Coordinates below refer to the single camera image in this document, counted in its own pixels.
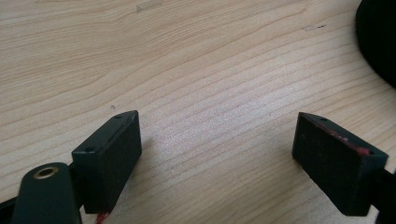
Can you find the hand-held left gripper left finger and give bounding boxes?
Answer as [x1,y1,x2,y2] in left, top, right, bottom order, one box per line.
[71,109,143,215]

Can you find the black round object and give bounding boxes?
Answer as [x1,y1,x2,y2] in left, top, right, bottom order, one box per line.
[355,0,396,90]

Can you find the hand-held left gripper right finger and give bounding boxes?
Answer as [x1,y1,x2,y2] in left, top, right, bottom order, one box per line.
[290,111,389,217]

